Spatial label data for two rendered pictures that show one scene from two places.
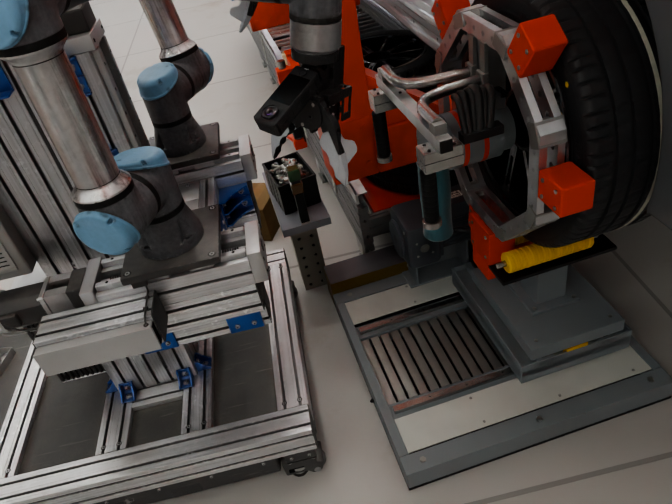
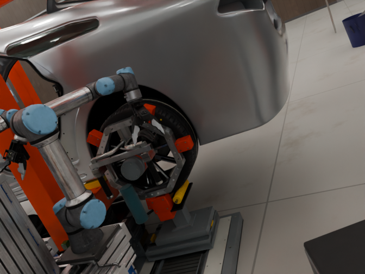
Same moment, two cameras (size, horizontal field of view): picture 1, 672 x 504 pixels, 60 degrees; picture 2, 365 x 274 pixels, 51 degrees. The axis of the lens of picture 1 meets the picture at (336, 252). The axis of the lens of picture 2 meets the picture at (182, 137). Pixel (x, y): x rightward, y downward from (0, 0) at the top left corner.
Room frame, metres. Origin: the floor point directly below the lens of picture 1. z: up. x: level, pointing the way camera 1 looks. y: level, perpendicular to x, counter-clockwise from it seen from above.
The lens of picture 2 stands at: (-0.09, 1.46, 1.52)
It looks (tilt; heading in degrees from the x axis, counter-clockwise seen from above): 16 degrees down; 298
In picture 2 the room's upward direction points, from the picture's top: 24 degrees counter-clockwise
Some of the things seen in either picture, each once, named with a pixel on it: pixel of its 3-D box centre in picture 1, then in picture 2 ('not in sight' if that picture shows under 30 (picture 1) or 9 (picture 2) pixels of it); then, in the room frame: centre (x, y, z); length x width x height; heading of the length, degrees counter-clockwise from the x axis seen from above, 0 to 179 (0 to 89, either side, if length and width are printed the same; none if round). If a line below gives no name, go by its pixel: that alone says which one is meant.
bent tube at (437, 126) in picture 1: (459, 86); (134, 136); (1.17, -0.33, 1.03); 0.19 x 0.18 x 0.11; 98
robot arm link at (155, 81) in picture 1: (163, 91); not in sight; (1.66, 0.38, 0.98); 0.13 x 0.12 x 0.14; 152
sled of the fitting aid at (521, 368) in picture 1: (533, 303); (183, 235); (1.36, -0.60, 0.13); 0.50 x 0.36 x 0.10; 8
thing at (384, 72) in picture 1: (424, 58); (106, 145); (1.37, -0.31, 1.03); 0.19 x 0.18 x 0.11; 98
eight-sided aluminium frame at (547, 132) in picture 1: (491, 128); (139, 158); (1.29, -0.44, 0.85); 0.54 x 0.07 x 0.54; 8
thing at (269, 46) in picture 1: (301, 100); not in sight; (3.06, 0.01, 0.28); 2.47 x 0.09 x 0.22; 8
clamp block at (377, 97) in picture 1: (387, 97); (99, 170); (1.43, -0.22, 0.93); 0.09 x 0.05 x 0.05; 98
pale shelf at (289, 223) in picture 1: (294, 196); not in sight; (1.85, 0.11, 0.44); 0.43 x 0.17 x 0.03; 8
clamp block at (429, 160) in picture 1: (439, 154); (148, 154); (1.09, -0.26, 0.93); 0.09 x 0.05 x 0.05; 98
